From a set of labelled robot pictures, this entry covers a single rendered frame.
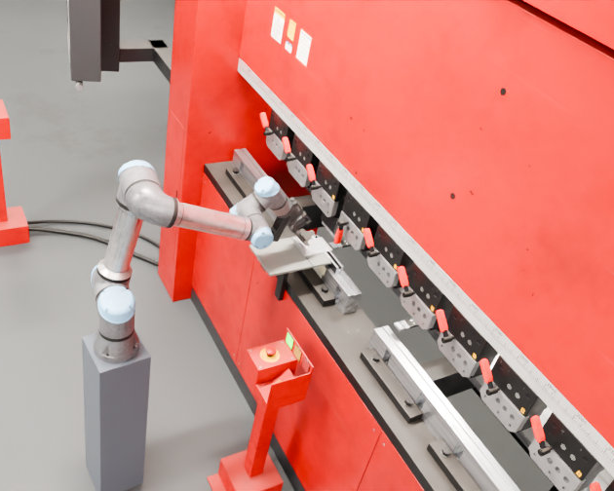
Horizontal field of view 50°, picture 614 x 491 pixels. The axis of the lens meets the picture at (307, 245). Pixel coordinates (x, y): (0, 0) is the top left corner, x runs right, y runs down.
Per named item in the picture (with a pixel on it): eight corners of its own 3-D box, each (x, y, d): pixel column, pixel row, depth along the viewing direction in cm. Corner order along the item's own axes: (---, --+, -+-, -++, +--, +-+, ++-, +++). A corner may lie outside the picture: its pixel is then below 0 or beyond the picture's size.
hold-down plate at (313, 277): (287, 257, 267) (287, 251, 265) (298, 255, 270) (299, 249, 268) (322, 307, 248) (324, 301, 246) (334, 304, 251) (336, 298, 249)
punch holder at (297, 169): (286, 169, 263) (293, 132, 253) (304, 167, 267) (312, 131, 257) (303, 190, 254) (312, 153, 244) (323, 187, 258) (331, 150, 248)
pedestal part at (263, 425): (243, 466, 274) (262, 381, 242) (256, 461, 277) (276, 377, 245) (249, 478, 271) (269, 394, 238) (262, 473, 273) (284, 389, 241)
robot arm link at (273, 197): (248, 184, 226) (268, 169, 225) (263, 202, 234) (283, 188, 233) (255, 198, 221) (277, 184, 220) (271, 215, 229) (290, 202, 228)
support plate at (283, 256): (249, 246, 250) (249, 245, 249) (308, 236, 262) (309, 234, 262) (269, 277, 238) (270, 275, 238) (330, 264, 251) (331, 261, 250)
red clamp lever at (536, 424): (532, 417, 164) (543, 457, 163) (544, 413, 166) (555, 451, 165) (527, 417, 165) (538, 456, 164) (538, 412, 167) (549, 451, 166)
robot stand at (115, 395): (100, 501, 264) (99, 373, 217) (85, 465, 275) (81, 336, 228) (143, 482, 273) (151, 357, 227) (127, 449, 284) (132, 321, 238)
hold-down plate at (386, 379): (359, 357, 231) (361, 351, 229) (371, 353, 234) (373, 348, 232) (407, 424, 212) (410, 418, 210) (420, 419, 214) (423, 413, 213)
